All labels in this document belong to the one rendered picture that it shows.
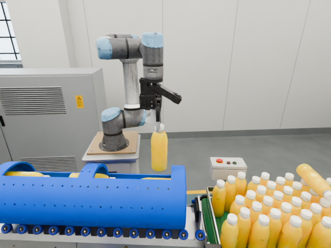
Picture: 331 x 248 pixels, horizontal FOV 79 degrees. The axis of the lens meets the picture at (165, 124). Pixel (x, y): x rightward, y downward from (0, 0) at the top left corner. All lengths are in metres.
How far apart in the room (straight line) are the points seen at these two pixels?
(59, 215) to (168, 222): 0.46
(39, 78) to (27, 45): 1.16
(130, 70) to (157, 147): 0.53
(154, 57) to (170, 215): 0.62
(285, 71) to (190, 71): 1.69
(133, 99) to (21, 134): 1.85
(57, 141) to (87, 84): 0.81
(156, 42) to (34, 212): 0.84
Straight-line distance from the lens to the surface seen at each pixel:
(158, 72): 0.74
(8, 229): 1.28
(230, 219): 0.93
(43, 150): 2.82
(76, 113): 2.47
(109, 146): 1.26
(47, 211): 1.04
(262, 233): 1.00
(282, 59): 4.15
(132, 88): 1.20
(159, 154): 0.85
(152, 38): 0.72
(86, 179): 0.96
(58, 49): 3.42
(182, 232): 1.04
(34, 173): 1.16
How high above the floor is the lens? 1.78
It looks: 23 degrees down
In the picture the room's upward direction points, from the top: straight up
